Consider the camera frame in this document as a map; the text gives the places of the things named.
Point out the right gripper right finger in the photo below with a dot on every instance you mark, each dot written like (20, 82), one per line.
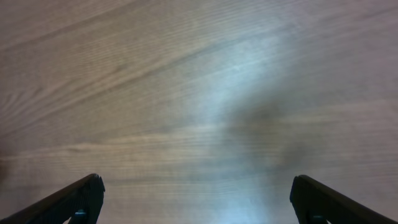
(314, 202)

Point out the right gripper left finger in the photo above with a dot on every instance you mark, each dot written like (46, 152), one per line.
(79, 202)

